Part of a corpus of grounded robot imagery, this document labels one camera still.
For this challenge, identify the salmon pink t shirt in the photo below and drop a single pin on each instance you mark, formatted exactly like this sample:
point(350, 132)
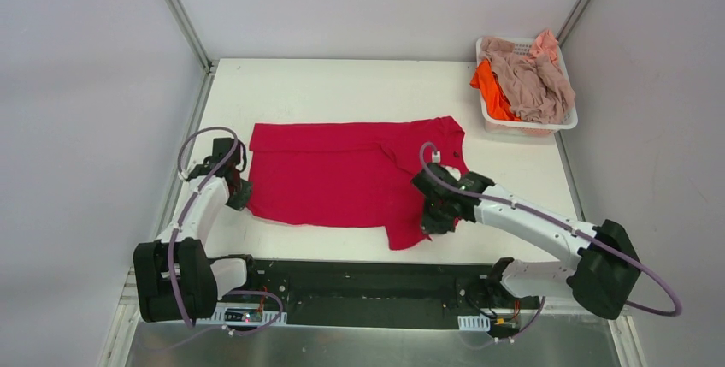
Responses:
point(545, 44)

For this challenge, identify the white plastic laundry basket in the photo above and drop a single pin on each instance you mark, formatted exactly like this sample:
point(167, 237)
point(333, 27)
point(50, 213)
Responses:
point(525, 128)

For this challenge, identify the orange t shirt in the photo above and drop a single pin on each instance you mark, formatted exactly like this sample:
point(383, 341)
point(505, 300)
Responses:
point(496, 103)

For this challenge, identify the aluminium frame rail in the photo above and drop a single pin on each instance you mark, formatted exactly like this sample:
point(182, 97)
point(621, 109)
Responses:
point(595, 296)

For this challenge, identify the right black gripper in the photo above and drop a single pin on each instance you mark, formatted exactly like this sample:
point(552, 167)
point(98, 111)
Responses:
point(436, 215)

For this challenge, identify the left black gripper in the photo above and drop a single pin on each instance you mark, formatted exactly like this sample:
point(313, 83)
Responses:
point(239, 194)

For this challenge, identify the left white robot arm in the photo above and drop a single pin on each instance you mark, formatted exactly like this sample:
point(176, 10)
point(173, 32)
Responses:
point(176, 280)

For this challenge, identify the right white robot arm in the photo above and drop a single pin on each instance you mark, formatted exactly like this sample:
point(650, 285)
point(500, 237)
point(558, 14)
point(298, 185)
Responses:
point(594, 265)

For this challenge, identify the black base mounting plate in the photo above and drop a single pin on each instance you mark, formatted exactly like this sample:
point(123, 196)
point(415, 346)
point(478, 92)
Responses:
point(374, 295)

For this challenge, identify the crimson red t shirt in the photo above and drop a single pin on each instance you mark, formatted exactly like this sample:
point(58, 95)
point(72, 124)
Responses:
point(349, 175)

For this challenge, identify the beige t shirt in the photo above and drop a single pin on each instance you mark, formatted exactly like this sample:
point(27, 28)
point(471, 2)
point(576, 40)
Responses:
point(538, 91)

